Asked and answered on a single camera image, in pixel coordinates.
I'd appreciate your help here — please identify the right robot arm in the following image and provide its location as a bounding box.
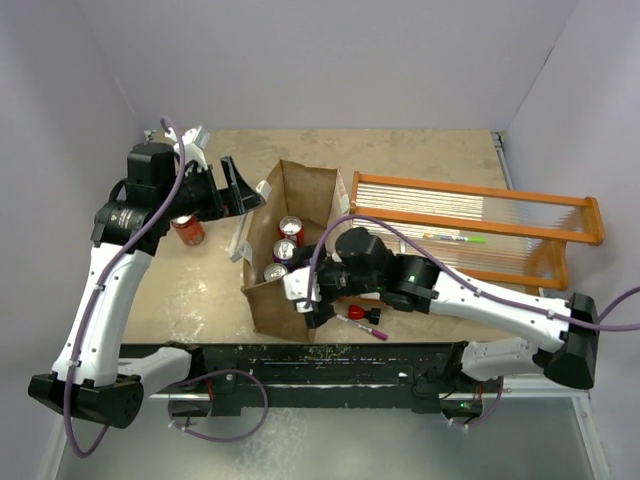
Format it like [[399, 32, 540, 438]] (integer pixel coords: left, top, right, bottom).
[[283, 227, 599, 391]]

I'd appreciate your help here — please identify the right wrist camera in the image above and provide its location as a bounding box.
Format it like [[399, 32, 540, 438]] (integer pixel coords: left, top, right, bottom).
[[282, 266, 321, 314]]

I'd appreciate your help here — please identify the wooden shelf rack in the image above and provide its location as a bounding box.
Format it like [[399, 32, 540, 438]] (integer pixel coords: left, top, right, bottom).
[[351, 173, 605, 294]]

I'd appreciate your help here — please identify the purple fanta can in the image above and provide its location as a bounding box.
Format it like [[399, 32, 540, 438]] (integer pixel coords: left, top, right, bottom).
[[272, 238, 297, 264], [263, 263, 289, 282]]

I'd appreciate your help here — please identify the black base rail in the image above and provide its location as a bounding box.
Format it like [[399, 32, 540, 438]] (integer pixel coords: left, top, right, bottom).
[[161, 342, 500, 416]]

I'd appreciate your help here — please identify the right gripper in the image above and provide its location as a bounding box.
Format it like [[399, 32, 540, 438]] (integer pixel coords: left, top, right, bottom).
[[289, 243, 382, 327]]

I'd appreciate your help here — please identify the pink marker pen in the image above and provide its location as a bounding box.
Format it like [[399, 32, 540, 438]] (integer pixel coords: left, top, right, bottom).
[[336, 314, 388, 341]]

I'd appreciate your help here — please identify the red cola can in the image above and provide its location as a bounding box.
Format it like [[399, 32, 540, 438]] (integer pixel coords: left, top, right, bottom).
[[171, 215, 205, 246], [278, 215, 304, 247]]

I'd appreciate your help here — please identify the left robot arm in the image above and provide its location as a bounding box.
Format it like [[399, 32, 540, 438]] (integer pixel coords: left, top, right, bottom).
[[28, 142, 265, 429]]

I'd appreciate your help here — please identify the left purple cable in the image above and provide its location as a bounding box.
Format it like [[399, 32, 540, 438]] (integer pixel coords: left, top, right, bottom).
[[62, 115, 189, 459]]

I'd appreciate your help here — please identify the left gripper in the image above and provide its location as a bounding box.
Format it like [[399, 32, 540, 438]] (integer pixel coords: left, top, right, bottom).
[[159, 156, 264, 222]]

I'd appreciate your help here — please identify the red black stamp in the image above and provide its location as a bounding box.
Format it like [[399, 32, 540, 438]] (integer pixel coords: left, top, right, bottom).
[[348, 305, 381, 325]]

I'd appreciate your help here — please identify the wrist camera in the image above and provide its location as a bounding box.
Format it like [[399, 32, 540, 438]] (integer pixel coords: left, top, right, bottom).
[[182, 125, 211, 172], [282, 266, 321, 314]]

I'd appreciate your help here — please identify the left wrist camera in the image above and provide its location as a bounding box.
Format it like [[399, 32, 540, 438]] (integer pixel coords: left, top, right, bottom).
[[182, 125, 211, 172]]

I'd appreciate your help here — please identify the green tipped pen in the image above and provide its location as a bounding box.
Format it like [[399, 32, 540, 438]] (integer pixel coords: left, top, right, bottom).
[[422, 233, 487, 245]]

